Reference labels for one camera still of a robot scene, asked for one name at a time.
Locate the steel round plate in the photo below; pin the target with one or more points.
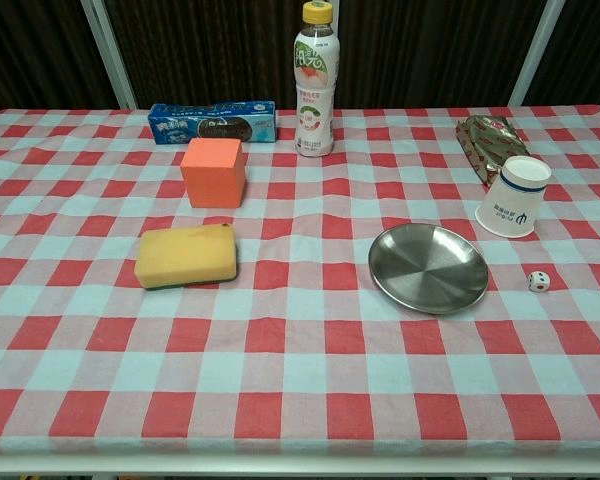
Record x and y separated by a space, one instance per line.
430 270

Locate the white paper cup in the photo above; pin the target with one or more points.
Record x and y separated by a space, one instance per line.
510 205

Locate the white die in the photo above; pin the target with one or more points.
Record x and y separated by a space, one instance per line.
539 281

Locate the yellow sponge with green base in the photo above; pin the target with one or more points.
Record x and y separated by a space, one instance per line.
185 255

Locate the orange foam cube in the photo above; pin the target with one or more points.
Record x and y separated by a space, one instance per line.
212 175

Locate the red white checkered tablecloth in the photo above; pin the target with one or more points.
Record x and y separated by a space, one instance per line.
300 350

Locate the yellow-capped drink bottle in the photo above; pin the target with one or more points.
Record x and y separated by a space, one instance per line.
315 125

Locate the blue cookie box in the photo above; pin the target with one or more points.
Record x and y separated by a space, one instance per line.
180 131

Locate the white partition frame post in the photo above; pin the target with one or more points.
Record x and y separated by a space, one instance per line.
535 55
111 55

